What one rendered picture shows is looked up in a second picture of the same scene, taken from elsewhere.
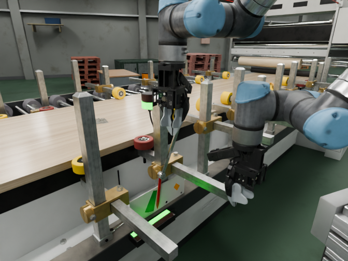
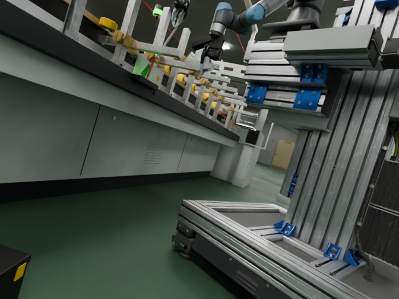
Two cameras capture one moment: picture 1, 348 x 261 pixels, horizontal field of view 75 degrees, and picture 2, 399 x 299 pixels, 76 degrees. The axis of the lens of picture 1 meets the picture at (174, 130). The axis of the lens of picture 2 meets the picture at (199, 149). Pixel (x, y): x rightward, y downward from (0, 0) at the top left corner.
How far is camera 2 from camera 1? 1.06 m
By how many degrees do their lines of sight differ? 30
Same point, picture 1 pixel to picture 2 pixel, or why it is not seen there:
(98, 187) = (132, 22)
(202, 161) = (171, 81)
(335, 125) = (257, 8)
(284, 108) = (237, 18)
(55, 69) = not seen: outside the picture
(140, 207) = (140, 65)
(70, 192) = (86, 43)
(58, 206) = not seen: hidden behind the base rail
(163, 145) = (161, 39)
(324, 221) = (249, 48)
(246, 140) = (218, 28)
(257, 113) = (225, 16)
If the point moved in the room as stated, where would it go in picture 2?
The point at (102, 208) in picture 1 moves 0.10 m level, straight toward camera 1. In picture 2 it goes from (129, 38) to (141, 37)
